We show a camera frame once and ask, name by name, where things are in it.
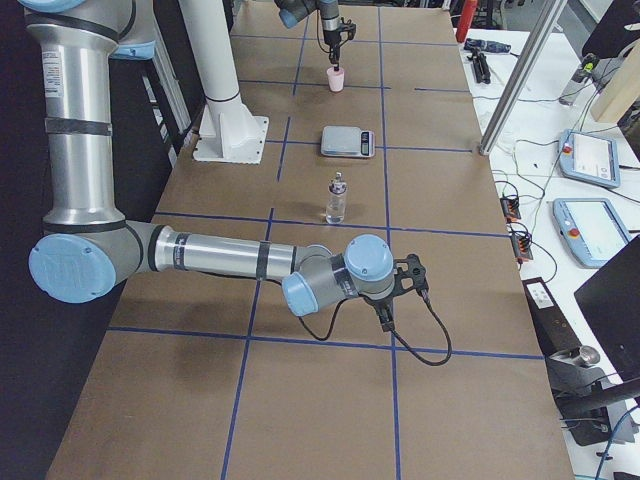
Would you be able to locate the black monitor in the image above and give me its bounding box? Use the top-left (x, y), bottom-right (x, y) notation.
top-left (573, 240), bottom-right (640, 386)

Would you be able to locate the silver kitchen scale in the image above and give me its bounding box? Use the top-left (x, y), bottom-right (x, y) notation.
top-left (320, 126), bottom-right (375, 158)

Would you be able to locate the blue folded umbrella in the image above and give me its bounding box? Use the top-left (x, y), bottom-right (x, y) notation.
top-left (463, 38), bottom-right (511, 54)

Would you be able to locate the far blue teach pendant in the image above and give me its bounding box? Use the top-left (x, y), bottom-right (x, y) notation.
top-left (558, 129), bottom-right (621, 189)

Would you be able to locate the far orange connector block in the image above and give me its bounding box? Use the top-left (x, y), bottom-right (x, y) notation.
top-left (500, 196), bottom-right (521, 223)

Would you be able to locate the near blue teach pendant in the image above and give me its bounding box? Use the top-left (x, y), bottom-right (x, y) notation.
top-left (552, 198), bottom-right (631, 269)

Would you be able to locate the clear glass sauce bottle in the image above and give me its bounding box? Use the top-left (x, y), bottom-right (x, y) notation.
top-left (325, 172), bottom-right (348, 224)

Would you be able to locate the aluminium frame post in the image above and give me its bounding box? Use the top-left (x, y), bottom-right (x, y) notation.
top-left (478, 0), bottom-right (567, 156)

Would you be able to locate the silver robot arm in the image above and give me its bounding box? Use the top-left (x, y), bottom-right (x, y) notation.
top-left (24, 1), bottom-right (428, 331)
top-left (274, 0), bottom-right (357, 71)

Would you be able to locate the black clamp stand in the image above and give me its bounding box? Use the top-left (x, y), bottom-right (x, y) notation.
top-left (545, 346), bottom-right (639, 446)

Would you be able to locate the red cylinder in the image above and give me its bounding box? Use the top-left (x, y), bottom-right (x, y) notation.
top-left (456, 0), bottom-right (478, 43)

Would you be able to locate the pink plastic cup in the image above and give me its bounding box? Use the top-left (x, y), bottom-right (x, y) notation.
top-left (326, 67), bottom-right (345, 93)

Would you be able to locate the blue teach pendant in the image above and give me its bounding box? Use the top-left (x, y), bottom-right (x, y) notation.
top-left (558, 129), bottom-right (621, 189)
top-left (552, 198), bottom-right (631, 269)

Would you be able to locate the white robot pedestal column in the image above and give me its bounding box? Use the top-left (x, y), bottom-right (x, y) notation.
top-left (179, 0), bottom-right (269, 164)

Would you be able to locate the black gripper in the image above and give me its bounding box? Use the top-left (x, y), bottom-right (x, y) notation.
top-left (320, 16), bottom-right (356, 70)
top-left (363, 253), bottom-right (428, 332)

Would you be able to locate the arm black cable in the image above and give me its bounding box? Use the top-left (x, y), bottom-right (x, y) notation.
top-left (297, 289), bottom-right (454, 367)

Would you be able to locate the black box with label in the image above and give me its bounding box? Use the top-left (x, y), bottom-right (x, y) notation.
top-left (522, 277), bottom-right (582, 357)

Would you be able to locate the black folded tripod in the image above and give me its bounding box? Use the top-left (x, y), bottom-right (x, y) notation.
top-left (468, 47), bottom-right (491, 84)

